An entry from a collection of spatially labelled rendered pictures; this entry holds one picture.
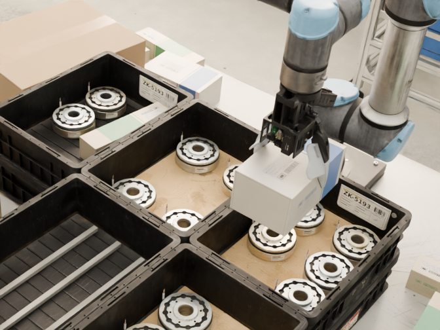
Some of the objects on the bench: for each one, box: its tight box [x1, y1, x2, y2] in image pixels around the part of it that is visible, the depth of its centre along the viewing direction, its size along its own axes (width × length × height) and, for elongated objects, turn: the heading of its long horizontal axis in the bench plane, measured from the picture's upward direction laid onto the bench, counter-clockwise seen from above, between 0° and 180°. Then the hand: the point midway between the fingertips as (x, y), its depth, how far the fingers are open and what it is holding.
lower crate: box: [329, 252, 400, 330], centre depth 177 cm, size 40×30×12 cm
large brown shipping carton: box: [0, 0, 146, 103], centre depth 225 cm, size 40×30×20 cm
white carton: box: [145, 50, 223, 106], centre depth 236 cm, size 20×12×9 cm, turn 50°
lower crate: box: [0, 156, 48, 205], centre depth 203 cm, size 40×30×12 cm
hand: (290, 169), depth 152 cm, fingers closed on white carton, 14 cm apart
